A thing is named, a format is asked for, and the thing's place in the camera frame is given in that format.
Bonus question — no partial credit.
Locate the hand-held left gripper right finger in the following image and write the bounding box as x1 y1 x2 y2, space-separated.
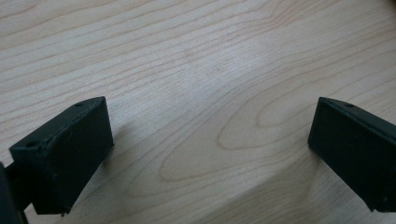
307 96 396 213

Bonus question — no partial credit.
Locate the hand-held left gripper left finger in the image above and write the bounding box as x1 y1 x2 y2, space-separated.
8 96 115 216

